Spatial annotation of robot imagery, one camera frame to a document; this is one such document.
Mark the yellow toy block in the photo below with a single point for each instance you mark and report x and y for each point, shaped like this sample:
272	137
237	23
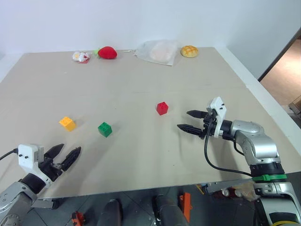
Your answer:
67	123

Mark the yellow pineapple bun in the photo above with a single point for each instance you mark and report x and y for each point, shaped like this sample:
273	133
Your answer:
190	51

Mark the white mesh bag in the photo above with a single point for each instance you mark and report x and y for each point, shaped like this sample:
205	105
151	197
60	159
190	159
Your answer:
158	52

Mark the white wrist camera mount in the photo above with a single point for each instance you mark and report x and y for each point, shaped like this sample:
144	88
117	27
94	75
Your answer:
218	112
27	157

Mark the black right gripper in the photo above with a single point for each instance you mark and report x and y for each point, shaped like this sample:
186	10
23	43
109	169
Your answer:
208	126

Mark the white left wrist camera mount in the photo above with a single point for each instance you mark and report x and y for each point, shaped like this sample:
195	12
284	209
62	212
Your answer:
27	157

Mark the dark rounded robot leg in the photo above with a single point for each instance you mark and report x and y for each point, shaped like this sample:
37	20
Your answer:
110	213
168	209

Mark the red toy block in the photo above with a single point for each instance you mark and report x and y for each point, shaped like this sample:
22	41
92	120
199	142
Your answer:
162	108

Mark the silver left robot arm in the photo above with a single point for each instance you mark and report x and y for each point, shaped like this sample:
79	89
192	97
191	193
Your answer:
16	195

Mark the green toy block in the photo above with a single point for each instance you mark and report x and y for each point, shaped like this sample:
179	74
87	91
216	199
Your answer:
105	129

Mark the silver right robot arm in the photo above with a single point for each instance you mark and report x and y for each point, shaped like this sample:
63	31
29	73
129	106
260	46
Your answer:
263	153

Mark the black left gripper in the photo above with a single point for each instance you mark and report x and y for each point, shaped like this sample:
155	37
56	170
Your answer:
50	170

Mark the orange clamp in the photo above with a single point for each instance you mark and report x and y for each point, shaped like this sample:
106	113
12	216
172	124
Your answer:
186	204

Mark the small red black object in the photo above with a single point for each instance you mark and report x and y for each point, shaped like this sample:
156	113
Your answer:
77	217

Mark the metal table bracket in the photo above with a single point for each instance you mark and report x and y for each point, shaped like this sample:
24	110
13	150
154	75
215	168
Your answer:
45	203
225	187

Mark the red plush strawberry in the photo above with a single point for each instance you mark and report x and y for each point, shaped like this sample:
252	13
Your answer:
107	52

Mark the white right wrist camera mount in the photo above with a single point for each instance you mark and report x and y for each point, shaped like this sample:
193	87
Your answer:
218	112

